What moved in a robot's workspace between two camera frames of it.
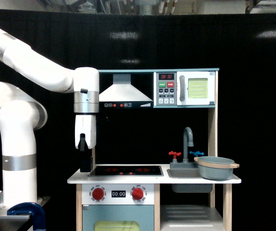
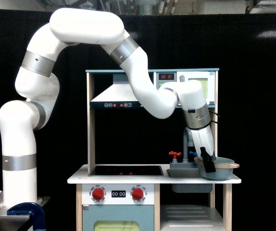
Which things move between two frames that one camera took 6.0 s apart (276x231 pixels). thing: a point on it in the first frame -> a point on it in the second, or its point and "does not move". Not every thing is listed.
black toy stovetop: [126, 171] does not move
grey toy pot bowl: [216, 168] does not move
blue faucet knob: [196, 153] does not move
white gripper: [85, 137] -> [203, 140]
